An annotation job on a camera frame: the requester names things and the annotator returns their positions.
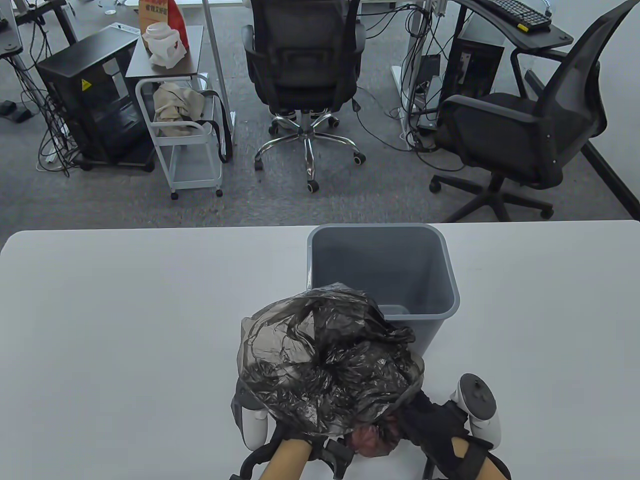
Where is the black left glove cable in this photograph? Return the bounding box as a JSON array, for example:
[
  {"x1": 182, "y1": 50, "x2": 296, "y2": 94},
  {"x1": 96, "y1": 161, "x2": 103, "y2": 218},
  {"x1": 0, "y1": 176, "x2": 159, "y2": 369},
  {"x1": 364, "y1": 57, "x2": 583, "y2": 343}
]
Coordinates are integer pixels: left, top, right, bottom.
[{"x1": 239, "y1": 446, "x2": 274, "y2": 480}]

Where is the person's left hand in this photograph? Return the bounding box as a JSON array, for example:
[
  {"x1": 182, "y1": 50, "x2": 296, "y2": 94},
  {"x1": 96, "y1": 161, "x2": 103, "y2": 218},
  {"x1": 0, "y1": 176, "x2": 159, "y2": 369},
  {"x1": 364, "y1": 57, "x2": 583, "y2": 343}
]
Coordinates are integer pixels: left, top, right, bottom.
[{"x1": 272, "y1": 424, "x2": 331, "y2": 458}]

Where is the red brown paper bag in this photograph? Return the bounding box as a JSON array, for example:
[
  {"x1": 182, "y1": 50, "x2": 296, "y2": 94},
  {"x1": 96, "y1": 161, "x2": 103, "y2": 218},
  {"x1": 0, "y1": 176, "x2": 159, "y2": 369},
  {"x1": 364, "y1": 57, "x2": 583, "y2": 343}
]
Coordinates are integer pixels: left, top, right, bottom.
[{"x1": 138, "y1": 0, "x2": 191, "y2": 53}]

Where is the white metal pole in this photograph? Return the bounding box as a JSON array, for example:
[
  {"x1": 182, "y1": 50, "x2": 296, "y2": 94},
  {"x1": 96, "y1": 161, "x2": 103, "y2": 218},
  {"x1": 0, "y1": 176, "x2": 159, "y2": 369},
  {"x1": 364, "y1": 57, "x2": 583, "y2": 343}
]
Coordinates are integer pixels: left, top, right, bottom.
[{"x1": 202, "y1": 0, "x2": 237, "y2": 146}]

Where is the grey plastic trash bin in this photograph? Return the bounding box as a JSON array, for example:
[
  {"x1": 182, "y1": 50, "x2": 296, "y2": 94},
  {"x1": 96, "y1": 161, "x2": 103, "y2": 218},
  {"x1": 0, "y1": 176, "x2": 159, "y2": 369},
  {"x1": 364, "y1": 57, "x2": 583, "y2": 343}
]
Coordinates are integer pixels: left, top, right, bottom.
[{"x1": 306, "y1": 224, "x2": 461, "y2": 358}]

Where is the crumpled pink paper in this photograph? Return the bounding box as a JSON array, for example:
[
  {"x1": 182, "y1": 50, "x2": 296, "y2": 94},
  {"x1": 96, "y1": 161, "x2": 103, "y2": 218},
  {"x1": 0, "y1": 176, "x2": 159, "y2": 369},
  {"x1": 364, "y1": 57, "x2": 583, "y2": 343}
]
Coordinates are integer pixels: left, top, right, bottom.
[{"x1": 347, "y1": 422, "x2": 401, "y2": 457}]

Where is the white rolling cart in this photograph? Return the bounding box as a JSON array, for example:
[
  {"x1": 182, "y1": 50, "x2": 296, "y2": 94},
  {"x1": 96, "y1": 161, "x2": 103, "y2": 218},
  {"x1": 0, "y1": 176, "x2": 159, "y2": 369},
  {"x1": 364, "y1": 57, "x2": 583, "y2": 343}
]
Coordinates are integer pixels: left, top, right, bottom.
[{"x1": 125, "y1": 25, "x2": 226, "y2": 201}]

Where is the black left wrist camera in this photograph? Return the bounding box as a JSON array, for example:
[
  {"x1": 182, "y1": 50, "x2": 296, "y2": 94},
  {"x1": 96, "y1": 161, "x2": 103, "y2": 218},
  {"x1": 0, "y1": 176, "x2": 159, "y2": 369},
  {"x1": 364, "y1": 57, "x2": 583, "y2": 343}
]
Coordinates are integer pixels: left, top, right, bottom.
[{"x1": 322, "y1": 437, "x2": 354, "y2": 479}]

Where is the black keyboard desk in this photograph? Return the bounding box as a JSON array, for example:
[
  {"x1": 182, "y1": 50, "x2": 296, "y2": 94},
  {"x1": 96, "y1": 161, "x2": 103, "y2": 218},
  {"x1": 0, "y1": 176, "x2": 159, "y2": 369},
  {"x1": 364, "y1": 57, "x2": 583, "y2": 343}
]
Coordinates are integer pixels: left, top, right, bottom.
[{"x1": 447, "y1": 0, "x2": 575, "y2": 101}]

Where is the beige cloth bag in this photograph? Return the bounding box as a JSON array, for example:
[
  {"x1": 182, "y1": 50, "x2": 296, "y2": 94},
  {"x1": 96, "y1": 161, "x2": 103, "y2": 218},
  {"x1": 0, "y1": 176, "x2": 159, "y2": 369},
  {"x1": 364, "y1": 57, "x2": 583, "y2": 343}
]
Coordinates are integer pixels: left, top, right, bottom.
[{"x1": 152, "y1": 82, "x2": 207, "y2": 138}]

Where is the black foot pedal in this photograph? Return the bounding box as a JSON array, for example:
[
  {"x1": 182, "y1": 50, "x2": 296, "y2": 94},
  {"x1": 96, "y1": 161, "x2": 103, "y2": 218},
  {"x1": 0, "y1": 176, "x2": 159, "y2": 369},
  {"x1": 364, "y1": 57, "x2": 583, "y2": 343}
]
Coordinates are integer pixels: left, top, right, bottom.
[{"x1": 0, "y1": 100, "x2": 36, "y2": 124}]

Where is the white desk leg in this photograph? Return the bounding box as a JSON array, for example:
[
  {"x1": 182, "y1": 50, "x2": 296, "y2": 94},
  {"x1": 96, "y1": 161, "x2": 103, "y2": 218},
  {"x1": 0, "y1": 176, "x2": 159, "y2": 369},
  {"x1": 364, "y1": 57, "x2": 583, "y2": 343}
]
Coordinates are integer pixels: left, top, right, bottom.
[{"x1": 390, "y1": 0, "x2": 446, "y2": 151}]

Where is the black cable tangle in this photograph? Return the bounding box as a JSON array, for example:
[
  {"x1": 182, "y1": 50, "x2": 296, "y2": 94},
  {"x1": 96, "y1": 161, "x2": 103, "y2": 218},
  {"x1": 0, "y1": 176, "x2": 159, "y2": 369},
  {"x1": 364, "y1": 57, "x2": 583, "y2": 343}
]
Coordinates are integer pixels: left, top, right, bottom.
[
  {"x1": 10, "y1": 20, "x2": 83, "y2": 177},
  {"x1": 356, "y1": 0, "x2": 468, "y2": 173}
]

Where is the grey white left hand controller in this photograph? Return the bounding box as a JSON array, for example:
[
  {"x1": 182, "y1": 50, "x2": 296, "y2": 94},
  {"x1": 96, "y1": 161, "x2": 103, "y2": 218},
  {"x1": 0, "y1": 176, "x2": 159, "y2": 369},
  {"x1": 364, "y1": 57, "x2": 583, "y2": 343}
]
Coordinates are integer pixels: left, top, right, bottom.
[{"x1": 231, "y1": 385, "x2": 276, "y2": 451}]

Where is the grey white right hand controller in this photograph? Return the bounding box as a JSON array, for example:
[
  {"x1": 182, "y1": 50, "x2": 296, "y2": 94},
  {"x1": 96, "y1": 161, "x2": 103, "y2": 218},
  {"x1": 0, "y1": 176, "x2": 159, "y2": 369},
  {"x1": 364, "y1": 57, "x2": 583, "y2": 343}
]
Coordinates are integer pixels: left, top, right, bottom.
[{"x1": 448, "y1": 373, "x2": 502, "y2": 448}]

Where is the black computer tower yellow sticker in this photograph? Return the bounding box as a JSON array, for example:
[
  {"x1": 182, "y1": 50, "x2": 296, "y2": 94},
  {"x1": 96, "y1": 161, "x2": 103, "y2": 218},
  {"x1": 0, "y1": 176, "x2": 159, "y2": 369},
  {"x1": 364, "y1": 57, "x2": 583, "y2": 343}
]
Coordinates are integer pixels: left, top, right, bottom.
[{"x1": 36, "y1": 26, "x2": 156, "y2": 173}]

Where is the person's right hand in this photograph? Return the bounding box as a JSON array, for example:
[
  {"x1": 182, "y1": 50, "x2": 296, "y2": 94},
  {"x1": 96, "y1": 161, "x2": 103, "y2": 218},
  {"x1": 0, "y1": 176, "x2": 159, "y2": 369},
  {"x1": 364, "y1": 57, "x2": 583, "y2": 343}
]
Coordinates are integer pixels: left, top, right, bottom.
[{"x1": 395, "y1": 390, "x2": 493, "y2": 479}]

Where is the black chair with chrome base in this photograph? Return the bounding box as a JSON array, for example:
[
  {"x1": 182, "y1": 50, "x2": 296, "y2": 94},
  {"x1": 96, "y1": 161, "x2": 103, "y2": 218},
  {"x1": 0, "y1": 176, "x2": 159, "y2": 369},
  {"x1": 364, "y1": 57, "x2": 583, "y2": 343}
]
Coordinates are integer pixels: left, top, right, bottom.
[{"x1": 241, "y1": 0, "x2": 367, "y2": 194}]

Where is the white plastic bag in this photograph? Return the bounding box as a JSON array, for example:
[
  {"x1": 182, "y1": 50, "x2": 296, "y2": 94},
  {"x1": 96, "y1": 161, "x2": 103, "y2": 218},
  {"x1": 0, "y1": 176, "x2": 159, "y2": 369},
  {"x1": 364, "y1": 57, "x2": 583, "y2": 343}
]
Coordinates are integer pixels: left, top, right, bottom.
[{"x1": 141, "y1": 22, "x2": 188, "y2": 69}]

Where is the black desk frame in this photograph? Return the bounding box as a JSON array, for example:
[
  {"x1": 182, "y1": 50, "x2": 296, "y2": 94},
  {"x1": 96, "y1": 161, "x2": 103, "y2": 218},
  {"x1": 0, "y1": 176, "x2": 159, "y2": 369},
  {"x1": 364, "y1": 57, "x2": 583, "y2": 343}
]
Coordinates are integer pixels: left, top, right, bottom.
[{"x1": 12, "y1": 0, "x2": 78, "y2": 46}]

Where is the grey white hand controller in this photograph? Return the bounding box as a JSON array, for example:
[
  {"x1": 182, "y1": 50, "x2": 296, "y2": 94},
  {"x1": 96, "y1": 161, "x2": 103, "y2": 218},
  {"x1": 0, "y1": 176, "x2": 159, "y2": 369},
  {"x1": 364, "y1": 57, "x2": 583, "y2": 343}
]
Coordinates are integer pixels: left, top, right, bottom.
[
  {"x1": 448, "y1": 373, "x2": 502, "y2": 448},
  {"x1": 231, "y1": 385, "x2": 276, "y2": 451}
]

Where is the black plastic garbage bag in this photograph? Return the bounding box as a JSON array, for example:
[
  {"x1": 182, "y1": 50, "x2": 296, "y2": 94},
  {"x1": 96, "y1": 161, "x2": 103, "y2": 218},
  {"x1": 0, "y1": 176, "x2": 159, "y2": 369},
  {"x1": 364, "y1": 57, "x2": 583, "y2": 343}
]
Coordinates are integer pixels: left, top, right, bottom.
[{"x1": 231, "y1": 282, "x2": 426, "y2": 458}]

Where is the black keyboard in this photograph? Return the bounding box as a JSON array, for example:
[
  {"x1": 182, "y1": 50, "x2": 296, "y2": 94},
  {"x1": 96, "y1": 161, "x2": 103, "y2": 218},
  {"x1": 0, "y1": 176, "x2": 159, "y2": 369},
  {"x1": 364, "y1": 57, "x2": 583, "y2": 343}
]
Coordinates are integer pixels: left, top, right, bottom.
[{"x1": 475, "y1": 0, "x2": 553, "y2": 33}]

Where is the person's left forearm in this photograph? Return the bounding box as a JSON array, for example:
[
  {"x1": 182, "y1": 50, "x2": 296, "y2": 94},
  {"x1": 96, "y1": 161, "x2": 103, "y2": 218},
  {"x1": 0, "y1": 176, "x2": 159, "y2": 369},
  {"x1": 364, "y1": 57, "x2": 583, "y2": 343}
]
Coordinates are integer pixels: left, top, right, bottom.
[{"x1": 260, "y1": 439, "x2": 313, "y2": 480}]

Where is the black mesh office chair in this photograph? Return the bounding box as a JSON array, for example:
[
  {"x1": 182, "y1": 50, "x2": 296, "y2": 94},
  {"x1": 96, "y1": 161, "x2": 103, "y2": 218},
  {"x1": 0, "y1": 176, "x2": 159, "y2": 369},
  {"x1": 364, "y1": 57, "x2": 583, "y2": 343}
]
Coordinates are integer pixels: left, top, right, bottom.
[{"x1": 429, "y1": 0, "x2": 640, "y2": 223}]

